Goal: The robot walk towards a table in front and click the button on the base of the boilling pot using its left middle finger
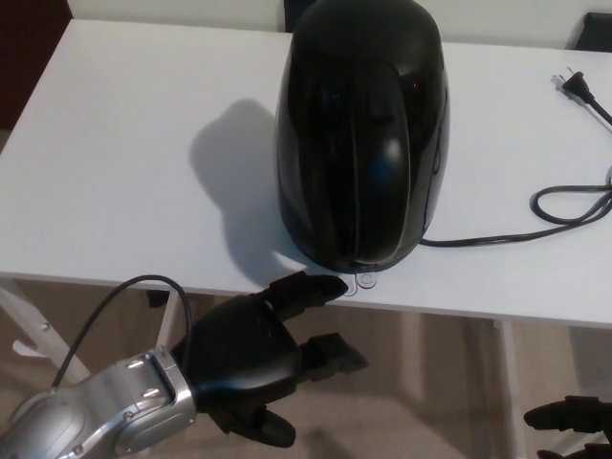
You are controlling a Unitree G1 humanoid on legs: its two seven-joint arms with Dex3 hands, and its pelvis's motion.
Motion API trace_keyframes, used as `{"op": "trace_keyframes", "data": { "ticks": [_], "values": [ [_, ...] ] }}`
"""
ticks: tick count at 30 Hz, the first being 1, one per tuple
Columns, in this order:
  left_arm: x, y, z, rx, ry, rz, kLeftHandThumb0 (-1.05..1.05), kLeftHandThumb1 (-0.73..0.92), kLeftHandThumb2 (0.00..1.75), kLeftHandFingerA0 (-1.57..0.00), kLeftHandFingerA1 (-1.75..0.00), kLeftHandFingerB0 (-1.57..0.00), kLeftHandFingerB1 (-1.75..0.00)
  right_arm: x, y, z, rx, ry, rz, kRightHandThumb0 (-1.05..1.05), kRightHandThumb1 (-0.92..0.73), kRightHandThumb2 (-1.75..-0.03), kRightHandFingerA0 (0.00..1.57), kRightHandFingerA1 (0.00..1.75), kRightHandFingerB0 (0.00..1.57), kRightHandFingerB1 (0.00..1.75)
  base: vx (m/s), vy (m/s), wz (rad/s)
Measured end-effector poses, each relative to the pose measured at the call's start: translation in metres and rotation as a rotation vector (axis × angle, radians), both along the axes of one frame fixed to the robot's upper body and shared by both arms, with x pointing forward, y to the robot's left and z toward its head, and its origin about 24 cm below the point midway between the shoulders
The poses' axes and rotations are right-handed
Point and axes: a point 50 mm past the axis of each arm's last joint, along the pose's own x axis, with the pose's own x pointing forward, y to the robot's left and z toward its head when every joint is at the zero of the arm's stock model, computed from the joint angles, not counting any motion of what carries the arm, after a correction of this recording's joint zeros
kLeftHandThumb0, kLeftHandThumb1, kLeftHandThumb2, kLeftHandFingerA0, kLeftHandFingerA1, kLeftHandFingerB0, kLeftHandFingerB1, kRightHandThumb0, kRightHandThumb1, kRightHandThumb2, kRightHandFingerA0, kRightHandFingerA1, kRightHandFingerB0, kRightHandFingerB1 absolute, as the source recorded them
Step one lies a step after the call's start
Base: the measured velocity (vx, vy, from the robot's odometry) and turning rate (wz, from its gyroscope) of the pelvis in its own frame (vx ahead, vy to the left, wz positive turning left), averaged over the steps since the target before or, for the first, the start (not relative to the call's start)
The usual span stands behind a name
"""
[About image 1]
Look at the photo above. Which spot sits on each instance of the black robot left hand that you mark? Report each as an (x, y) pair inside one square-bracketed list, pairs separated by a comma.
[(244, 344)]

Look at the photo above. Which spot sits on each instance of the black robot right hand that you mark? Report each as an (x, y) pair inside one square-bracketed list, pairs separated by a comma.
[(583, 416)]

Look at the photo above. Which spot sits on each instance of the clear plastic kettle switch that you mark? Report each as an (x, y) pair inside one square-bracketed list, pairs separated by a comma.
[(365, 281)]

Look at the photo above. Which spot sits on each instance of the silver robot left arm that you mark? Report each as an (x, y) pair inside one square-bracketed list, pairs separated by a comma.
[(95, 411)]

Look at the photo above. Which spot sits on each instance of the small black floor object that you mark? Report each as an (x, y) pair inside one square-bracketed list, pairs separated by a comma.
[(155, 299)]

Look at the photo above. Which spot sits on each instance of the white hook on leg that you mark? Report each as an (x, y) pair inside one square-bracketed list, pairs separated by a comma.
[(24, 348)]

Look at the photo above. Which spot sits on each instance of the black electric kettle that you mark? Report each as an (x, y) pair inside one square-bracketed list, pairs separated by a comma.
[(358, 143)]

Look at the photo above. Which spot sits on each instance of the dark red wall panel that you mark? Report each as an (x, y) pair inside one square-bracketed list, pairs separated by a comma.
[(28, 57)]

